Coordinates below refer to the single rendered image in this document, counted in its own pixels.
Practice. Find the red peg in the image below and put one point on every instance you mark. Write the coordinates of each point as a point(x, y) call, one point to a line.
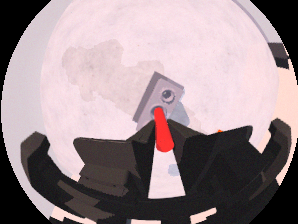
point(164, 142)

